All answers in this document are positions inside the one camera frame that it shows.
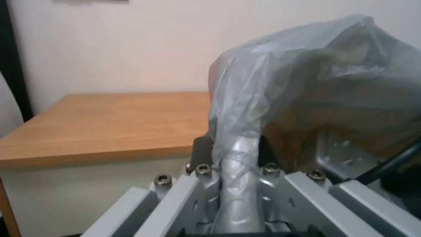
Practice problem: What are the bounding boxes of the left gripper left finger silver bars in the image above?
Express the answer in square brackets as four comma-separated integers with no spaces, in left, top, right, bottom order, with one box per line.
[82,134,225,237]

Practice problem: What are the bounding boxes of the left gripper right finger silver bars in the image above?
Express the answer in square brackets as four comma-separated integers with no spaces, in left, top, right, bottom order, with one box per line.
[256,136,421,237]

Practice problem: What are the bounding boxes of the translucent grey garbage bag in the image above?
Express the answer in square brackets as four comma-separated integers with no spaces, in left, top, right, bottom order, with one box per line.
[207,13,421,226]

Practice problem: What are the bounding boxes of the wooden table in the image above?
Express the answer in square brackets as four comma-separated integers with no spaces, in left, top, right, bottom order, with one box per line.
[0,92,213,223]

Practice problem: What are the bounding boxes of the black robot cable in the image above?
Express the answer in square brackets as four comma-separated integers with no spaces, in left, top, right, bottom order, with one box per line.
[357,139,421,184]

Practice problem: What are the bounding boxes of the black vertical post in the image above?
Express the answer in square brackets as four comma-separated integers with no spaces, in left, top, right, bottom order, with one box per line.
[0,0,35,123]

